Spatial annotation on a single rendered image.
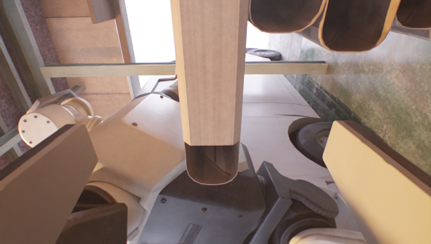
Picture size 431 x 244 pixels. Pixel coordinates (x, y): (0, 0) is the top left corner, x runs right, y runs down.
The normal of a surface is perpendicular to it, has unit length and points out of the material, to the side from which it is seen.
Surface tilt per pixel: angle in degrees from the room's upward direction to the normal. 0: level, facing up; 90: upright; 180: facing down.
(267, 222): 90
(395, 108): 0
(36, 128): 89
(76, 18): 90
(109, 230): 159
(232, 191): 114
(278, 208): 90
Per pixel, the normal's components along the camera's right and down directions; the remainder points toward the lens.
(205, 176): 0.19, -0.84
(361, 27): -0.98, -0.15
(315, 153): -0.30, -0.73
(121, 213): 0.94, -0.10
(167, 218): 0.18, 0.41
